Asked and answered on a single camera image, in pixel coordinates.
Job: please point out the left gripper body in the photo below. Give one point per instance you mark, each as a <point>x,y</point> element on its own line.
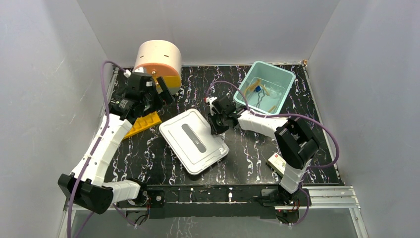
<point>152,90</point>

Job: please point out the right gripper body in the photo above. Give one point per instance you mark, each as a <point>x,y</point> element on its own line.
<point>217,123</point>

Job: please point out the yellow test tube rack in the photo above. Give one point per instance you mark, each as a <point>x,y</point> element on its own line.
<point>143,123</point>

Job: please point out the white bin lid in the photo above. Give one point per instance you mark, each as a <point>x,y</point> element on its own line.
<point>188,135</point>

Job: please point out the tan rubber tube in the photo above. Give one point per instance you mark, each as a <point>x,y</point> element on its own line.
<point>252,87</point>

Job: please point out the teal plastic bin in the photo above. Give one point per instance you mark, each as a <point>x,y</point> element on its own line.
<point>271,76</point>

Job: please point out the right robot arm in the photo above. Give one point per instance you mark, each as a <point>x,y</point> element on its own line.
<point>296,141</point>

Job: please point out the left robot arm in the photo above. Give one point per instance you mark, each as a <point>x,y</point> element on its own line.
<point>86,185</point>

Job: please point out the cream orange cylindrical container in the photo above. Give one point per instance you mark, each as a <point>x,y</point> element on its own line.
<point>161,58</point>

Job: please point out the white red box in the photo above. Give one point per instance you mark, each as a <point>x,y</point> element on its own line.
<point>277,163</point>

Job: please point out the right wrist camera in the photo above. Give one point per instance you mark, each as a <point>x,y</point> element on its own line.
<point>209,102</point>

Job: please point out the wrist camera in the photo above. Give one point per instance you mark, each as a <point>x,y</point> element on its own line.
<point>209,102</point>
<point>127,73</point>

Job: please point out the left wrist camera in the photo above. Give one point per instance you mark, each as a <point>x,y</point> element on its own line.
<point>127,73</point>

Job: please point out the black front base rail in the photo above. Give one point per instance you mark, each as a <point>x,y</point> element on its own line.
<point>265,201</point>

